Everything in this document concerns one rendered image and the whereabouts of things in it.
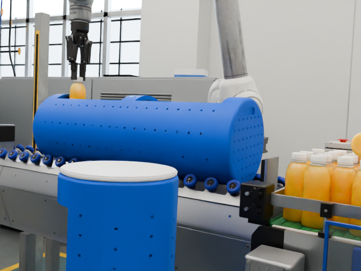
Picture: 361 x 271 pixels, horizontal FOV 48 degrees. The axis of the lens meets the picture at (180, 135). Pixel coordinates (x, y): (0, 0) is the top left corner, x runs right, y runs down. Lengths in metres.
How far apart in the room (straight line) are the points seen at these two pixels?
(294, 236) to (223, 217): 0.26
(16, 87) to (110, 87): 1.04
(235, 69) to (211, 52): 2.66
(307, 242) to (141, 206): 0.42
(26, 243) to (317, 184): 1.29
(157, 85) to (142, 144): 1.81
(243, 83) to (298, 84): 2.41
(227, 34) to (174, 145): 0.61
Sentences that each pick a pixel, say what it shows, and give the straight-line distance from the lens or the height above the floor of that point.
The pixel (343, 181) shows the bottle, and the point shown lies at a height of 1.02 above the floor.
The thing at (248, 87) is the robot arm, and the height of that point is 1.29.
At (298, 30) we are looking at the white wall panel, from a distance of 4.15.
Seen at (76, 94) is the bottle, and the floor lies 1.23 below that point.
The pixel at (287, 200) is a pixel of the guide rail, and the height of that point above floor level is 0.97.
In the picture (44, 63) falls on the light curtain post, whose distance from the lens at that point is 2.46.
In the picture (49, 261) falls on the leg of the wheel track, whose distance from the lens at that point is 2.06.
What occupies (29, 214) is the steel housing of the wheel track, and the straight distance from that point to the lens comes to 1.87.
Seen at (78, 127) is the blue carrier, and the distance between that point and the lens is 1.55.
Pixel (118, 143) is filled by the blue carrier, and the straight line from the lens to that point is 1.42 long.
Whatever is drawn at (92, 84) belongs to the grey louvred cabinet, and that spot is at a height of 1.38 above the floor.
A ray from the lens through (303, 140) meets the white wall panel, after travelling 4.05.
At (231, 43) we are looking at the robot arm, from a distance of 1.70.
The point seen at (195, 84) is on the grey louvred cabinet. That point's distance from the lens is 2.99.
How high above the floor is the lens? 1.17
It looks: 3 degrees down
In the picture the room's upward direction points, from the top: 3 degrees clockwise
